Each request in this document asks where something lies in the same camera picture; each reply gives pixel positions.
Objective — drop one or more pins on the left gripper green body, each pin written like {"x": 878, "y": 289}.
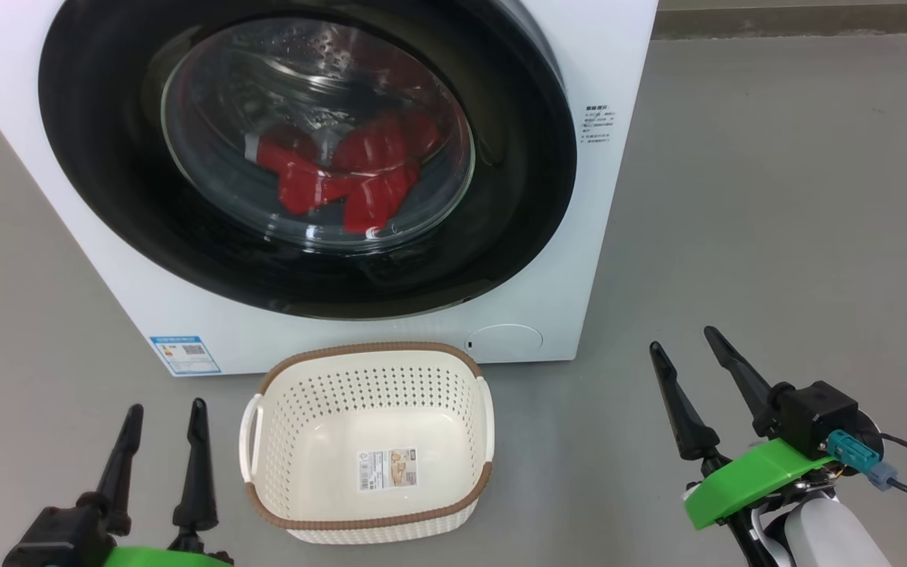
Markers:
{"x": 162, "y": 559}

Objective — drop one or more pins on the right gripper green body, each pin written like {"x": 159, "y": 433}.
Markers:
{"x": 753, "y": 476}

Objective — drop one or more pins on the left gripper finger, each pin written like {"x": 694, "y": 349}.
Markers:
{"x": 119, "y": 465}
{"x": 198, "y": 472}

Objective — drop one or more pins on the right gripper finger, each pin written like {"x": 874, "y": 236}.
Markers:
{"x": 682, "y": 409}
{"x": 741, "y": 374}

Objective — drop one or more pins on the black round glass washer door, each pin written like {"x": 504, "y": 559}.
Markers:
{"x": 107, "y": 157}

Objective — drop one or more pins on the red garment with white trim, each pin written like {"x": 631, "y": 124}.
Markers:
{"x": 367, "y": 150}

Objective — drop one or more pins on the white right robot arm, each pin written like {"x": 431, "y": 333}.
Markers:
{"x": 823, "y": 535}

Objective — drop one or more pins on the cream perforated laundry basket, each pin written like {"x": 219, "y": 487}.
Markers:
{"x": 320, "y": 441}

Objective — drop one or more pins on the white basket product sticker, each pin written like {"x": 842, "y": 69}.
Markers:
{"x": 387, "y": 469}

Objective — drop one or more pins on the white front-load washing machine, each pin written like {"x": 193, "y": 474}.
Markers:
{"x": 603, "y": 236}

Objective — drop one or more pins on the blue energy label sticker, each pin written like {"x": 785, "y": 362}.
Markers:
{"x": 184, "y": 354}

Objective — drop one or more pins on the round white filter cover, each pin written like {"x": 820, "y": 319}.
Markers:
{"x": 505, "y": 343}

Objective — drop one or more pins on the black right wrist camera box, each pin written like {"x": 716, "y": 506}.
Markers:
{"x": 812, "y": 413}

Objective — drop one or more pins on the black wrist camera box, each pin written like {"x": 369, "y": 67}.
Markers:
{"x": 52, "y": 539}
{"x": 812, "y": 413}

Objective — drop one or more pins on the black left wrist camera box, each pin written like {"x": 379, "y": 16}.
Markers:
{"x": 52, "y": 539}

